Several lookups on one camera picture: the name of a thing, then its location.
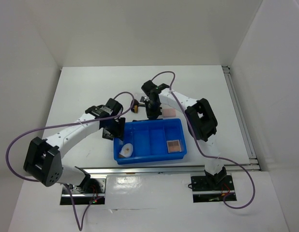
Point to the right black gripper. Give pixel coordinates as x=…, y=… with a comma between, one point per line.
x=151, y=114

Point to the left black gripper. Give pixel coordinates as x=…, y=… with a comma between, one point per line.
x=118, y=133

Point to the pink square compact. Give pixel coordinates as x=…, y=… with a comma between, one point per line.
x=168, y=112

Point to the thin black makeup brush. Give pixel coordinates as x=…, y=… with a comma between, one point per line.
x=147, y=120

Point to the small gold kabuki brush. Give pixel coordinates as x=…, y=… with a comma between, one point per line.
x=136, y=106

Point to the white oval compact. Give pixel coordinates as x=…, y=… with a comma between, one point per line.
x=126, y=151

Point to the brown eyeshadow palette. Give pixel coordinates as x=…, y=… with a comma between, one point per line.
x=173, y=146

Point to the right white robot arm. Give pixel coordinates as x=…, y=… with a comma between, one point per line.
x=201, y=122

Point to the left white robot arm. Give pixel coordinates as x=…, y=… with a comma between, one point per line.
x=43, y=159

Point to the clear eyeshadow swatch card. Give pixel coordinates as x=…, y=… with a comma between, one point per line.
x=143, y=99

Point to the blue plastic divided tray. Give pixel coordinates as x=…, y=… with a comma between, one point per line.
x=149, y=141

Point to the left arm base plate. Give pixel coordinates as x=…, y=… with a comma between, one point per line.
x=95, y=192

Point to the front aluminium rail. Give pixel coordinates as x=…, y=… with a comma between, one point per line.
x=135, y=170

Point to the aluminium rail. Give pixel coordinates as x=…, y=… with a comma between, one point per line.
x=254, y=163
x=135, y=170

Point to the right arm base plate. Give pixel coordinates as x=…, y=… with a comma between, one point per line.
x=203, y=193

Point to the right side aluminium rail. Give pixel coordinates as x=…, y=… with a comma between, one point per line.
x=254, y=163

